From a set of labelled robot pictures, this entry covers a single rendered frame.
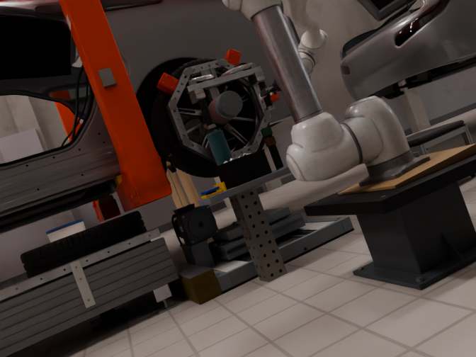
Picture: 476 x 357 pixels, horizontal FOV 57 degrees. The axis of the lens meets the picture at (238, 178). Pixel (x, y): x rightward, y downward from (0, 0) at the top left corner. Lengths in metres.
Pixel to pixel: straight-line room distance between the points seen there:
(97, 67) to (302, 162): 1.19
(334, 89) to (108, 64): 7.13
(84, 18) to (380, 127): 1.48
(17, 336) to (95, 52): 1.31
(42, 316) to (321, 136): 1.45
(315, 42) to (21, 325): 1.76
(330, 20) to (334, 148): 8.11
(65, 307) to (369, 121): 1.52
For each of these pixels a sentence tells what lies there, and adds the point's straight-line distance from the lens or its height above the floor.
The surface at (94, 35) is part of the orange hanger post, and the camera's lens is 2.30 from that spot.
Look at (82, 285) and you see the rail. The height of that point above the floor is 0.27.
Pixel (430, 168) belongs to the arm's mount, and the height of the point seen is 0.32.
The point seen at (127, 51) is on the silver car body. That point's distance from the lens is 2.86.
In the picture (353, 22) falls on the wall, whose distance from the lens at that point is 9.75.
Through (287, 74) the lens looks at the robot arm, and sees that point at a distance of 1.47.
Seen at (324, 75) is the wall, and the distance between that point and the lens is 9.01.
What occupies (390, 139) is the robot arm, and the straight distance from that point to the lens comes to 1.51.
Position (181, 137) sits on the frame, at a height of 0.78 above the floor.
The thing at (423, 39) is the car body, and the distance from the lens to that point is 4.49.
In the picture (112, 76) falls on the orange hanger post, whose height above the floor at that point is 1.14.
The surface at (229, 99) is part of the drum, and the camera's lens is 2.28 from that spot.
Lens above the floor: 0.51
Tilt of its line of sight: 1 degrees down
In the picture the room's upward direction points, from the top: 21 degrees counter-clockwise
